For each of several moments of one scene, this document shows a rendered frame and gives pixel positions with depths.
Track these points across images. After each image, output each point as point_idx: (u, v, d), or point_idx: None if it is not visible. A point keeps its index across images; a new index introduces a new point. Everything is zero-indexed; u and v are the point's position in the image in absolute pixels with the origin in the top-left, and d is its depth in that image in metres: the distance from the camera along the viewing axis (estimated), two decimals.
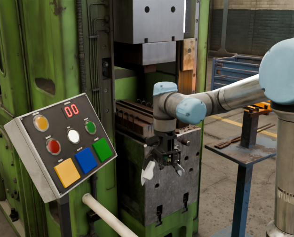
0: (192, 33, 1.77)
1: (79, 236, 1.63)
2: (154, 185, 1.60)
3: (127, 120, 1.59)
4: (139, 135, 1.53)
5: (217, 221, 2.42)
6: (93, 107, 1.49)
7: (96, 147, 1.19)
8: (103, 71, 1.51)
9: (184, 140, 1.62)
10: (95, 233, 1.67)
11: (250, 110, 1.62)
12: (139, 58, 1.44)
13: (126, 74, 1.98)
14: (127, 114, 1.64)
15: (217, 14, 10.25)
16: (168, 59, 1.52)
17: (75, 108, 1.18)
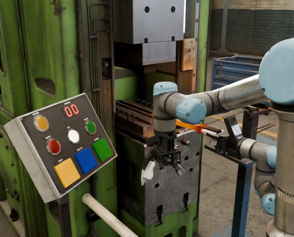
0: (192, 33, 1.77)
1: (79, 236, 1.63)
2: (154, 185, 1.60)
3: (127, 120, 1.59)
4: (139, 135, 1.53)
5: (217, 221, 2.42)
6: (93, 107, 1.49)
7: (96, 147, 1.19)
8: (103, 71, 1.51)
9: (184, 140, 1.62)
10: (95, 233, 1.67)
11: (250, 110, 1.62)
12: (139, 58, 1.44)
13: (126, 74, 1.98)
14: (127, 114, 1.64)
15: (217, 14, 10.25)
16: (168, 59, 1.52)
17: (75, 108, 1.18)
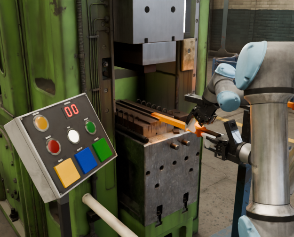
0: (192, 33, 1.77)
1: (79, 236, 1.63)
2: (154, 185, 1.60)
3: (127, 120, 1.59)
4: (139, 135, 1.53)
5: (217, 221, 2.42)
6: (93, 107, 1.49)
7: (96, 147, 1.19)
8: (103, 71, 1.51)
9: (184, 140, 1.62)
10: (95, 233, 1.67)
11: (250, 110, 1.62)
12: (139, 58, 1.44)
13: (126, 74, 1.98)
14: (127, 114, 1.64)
15: (217, 14, 10.25)
16: (168, 59, 1.52)
17: (75, 108, 1.18)
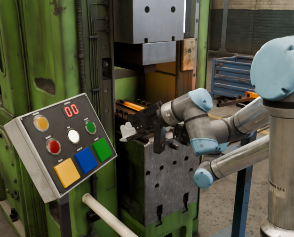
0: (192, 33, 1.77)
1: (79, 236, 1.63)
2: (154, 185, 1.60)
3: (127, 120, 1.59)
4: None
5: (217, 221, 2.42)
6: (93, 107, 1.49)
7: (96, 147, 1.19)
8: (103, 71, 1.51)
9: (184, 140, 1.62)
10: (95, 233, 1.67)
11: None
12: (139, 58, 1.44)
13: (126, 74, 1.98)
14: (127, 114, 1.64)
15: (217, 14, 10.25)
16: (168, 59, 1.52)
17: (75, 108, 1.18)
